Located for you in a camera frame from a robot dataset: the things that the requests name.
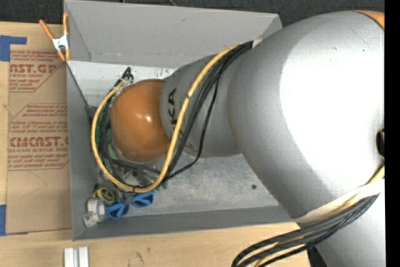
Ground blue sunglasses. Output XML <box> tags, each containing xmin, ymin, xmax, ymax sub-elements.
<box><xmin>105</xmin><ymin>189</ymin><xmax>156</xmax><ymax>220</ymax></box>

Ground clear glass jar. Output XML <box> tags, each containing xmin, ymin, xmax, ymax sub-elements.
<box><xmin>82</xmin><ymin>196</ymin><xmax>108</xmax><ymax>229</ymax></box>

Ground brown cardboard board, red print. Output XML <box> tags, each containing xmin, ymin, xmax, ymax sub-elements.
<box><xmin>0</xmin><ymin>21</ymin><xmax>73</xmax><ymax>236</ymax></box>

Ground grey metal bin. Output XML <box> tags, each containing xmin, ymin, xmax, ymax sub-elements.
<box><xmin>63</xmin><ymin>0</ymin><xmax>301</xmax><ymax>242</ymax></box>

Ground yellow and black ring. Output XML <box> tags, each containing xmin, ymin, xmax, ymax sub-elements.
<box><xmin>92</xmin><ymin>186</ymin><xmax>116</xmax><ymax>205</ymax></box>

